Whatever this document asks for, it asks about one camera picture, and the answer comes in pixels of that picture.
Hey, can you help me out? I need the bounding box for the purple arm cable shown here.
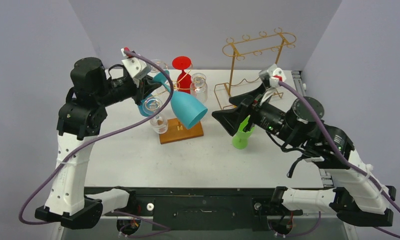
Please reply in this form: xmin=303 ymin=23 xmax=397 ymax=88
xmin=279 ymin=81 xmax=400 ymax=240
xmin=18 ymin=49 xmax=175 ymax=239

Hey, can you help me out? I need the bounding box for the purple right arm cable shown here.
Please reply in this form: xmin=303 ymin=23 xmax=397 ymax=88
xmin=279 ymin=81 xmax=400 ymax=240

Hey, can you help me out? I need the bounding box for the small clear wine glass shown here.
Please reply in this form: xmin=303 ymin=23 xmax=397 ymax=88
xmin=145 ymin=96 xmax=168 ymax=135

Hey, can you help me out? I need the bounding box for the clear champagne flute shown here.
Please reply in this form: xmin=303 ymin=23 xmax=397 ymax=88
xmin=149 ymin=59 xmax=169 ymax=77

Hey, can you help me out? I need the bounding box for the green plastic goblet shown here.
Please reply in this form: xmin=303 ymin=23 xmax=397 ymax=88
xmin=232 ymin=115 xmax=255 ymax=150

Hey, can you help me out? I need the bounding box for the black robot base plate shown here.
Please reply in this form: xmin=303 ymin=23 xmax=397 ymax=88
xmin=122 ymin=187 xmax=303 ymax=231

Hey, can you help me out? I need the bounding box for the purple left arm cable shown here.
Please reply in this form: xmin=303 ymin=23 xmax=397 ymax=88
xmin=18 ymin=49 xmax=175 ymax=239

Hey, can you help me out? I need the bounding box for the blue plastic goblet front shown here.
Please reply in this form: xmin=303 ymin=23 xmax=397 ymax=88
xmin=153 ymin=72 xmax=208 ymax=129

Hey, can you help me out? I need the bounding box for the gold spiral rack wooden base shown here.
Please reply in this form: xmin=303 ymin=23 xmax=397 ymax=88
xmin=143 ymin=61 xmax=204 ymax=145

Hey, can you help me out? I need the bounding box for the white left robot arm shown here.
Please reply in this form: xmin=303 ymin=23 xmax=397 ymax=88
xmin=34 ymin=57 xmax=159 ymax=230

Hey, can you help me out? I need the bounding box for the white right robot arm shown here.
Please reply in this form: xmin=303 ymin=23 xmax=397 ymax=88
xmin=212 ymin=87 xmax=396 ymax=228

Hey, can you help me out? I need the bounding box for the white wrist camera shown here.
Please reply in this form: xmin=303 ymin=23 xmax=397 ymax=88
xmin=121 ymin=47 xmax=151 ymax=88
xmin=259 ymin=63 xmax=286 ymax=102

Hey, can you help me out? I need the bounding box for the patterned clear glass goblet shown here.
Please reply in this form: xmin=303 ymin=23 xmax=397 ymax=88
xmin=190 ymin=72 xmax=208 ymax=104

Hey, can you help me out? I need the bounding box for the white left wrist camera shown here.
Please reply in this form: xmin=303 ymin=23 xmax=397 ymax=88
xmin=121 ymin=47 xmax=151 ymax=88

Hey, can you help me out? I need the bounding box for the red plastic goblet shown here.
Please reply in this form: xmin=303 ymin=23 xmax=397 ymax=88
xmin=172 ymin=56 xmax=192 ymax=94

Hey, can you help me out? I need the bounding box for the blue plastic goblet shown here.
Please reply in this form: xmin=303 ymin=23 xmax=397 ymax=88
xmin=138 ymin=94 xmax=153 ymax=117
xmin=153 ymin=72 xmax=208 ymax=129

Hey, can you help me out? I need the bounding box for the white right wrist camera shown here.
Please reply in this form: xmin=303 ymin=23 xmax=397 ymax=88
xmin=259 ymin=63 xmax=286 ymax=102

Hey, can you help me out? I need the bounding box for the gold rectangular wire glass rack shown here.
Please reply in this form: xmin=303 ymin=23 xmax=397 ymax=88
xmin=213 ymin=27 xmax=298 ymax=110

